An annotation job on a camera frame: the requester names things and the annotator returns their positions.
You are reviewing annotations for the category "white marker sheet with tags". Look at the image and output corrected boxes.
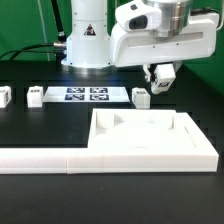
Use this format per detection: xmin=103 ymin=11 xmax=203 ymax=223
xmin=44 ymin=87 xmax=129 ymax=102

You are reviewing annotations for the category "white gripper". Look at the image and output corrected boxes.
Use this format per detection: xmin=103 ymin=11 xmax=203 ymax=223
xmin=110 ymin=1 xmax=219 ymax=82

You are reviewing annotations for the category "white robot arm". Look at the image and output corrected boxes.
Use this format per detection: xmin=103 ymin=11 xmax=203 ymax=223
xmin=62 ymin=0 xmax=222 ymax=86

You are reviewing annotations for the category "black upright cable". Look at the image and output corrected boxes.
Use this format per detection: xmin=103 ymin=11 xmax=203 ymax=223
xmin=50 ymin=0 xmax=67 ymax=44

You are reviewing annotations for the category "white square table top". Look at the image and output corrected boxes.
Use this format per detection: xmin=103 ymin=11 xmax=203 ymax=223
xmin=88 ymin=109 xmax=205 ymax=153

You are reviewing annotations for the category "black cable bundle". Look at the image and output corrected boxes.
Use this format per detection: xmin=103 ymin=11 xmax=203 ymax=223
xmin=0 ymin=41 xmax=68 ymax=62

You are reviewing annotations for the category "white L-shaped obstacle fence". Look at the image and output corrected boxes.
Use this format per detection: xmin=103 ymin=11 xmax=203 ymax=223
xmin=0 ymin=112 xmax=220 ymax=175

